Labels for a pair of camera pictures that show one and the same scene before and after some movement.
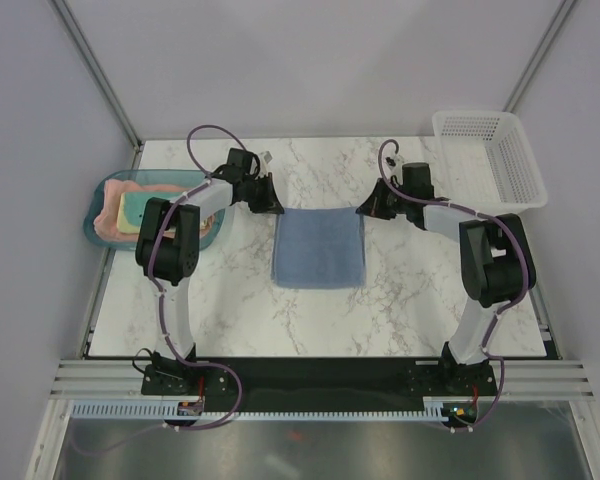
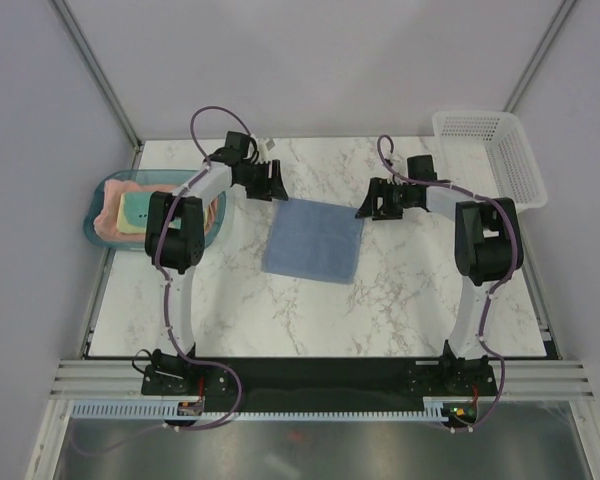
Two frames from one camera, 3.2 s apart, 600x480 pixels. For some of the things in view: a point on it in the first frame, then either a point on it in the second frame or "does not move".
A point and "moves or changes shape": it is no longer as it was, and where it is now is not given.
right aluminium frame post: x=539 y=56 does not move
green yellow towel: x=132 y=209 does not move
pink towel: x=106 y=223 does not move
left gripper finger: x=277 y=206 to x=279 y=191
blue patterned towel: x=319 y=248 moves or changes shape
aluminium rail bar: x=518 y=379 does not move
